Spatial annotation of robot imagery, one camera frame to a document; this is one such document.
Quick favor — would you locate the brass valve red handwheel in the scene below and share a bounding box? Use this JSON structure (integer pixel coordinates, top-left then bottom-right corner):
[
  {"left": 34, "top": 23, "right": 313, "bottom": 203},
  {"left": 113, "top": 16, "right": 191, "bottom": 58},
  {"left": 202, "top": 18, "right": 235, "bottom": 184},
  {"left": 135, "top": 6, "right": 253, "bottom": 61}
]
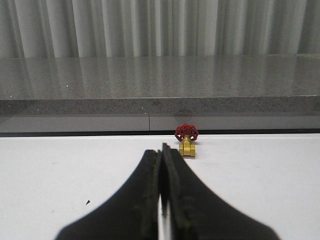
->
[{"left": 174, "top": 124, "right": 199, "bottom": 157}]

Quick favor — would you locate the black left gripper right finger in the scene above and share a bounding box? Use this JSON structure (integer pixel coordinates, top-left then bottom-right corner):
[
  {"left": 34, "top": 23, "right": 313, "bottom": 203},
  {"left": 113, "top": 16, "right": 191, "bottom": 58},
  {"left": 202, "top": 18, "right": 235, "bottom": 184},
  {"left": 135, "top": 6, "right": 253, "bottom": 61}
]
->
[{"left": 161, "top": 143, "right": 279, "bottom": 240}]

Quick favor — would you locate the grey stone ledge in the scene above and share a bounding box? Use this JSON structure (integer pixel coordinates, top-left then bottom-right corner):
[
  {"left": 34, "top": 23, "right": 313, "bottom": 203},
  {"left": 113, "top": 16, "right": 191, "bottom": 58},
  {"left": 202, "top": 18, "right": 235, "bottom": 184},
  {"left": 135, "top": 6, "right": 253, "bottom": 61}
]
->
[{"left": 0, "top": 54, "right": 320, "bottom": 116}]

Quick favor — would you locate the white pleated curtain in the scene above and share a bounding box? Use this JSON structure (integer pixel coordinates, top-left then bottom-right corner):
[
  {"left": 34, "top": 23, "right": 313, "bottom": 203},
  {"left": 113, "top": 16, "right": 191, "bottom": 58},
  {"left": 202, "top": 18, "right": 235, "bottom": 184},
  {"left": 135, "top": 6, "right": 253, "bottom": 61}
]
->
[{"left": 0, "top": 0, "right": 320, "bottom": 58}]

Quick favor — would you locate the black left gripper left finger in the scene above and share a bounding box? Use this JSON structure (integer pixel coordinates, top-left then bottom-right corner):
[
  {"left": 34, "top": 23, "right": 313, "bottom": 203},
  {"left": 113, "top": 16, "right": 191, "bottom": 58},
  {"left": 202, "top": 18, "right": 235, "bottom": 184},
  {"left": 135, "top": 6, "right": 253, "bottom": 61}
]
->
[{"left": 56, "top": 150, "right": 162, "bottom": 240}]

